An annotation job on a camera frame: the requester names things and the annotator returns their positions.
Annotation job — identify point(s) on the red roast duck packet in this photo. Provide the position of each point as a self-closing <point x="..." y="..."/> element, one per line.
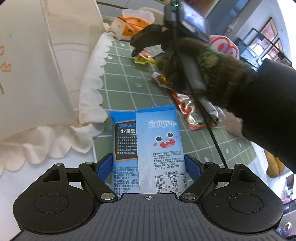
<point x="192" y="114"/>

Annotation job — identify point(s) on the blue seaweed snack packet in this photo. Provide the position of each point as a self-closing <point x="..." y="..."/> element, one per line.
<point x="148" y="155"/>

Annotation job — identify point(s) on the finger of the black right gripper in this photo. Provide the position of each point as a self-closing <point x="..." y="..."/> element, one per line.
<point x="149" y="36"/>

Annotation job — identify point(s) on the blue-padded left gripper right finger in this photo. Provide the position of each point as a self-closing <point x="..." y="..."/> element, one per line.
<point x="203" y="175"/>

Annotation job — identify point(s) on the yellow candy packet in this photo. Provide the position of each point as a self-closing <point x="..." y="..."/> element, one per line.
<point x="144" y="57"/>

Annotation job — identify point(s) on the green plum vacuum packet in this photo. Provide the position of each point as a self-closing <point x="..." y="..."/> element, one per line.
<point x="161" y="80"/>

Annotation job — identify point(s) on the green checked tablecloth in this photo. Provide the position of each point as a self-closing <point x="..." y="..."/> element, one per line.
<point x="128" y="87"/>

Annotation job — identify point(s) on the black sleeved right forearm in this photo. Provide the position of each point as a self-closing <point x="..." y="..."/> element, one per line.
<point x="265" y="102"/>

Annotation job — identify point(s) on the gloved right hand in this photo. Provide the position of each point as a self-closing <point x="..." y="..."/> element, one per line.
<point x="224" y="76"/>

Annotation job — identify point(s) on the orange tissue box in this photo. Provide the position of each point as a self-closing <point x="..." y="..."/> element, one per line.
<point x="130" y="22"/>

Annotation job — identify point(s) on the red white rabbit bag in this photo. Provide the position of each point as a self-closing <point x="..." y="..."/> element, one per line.
<point x="224" y="45"/>

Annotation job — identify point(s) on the yellow cushion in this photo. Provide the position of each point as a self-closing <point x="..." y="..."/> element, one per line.
<point x="275" y="166"/>

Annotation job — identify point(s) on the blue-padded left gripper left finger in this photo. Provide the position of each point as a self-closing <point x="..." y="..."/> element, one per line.
<point x="94" y="176"/>

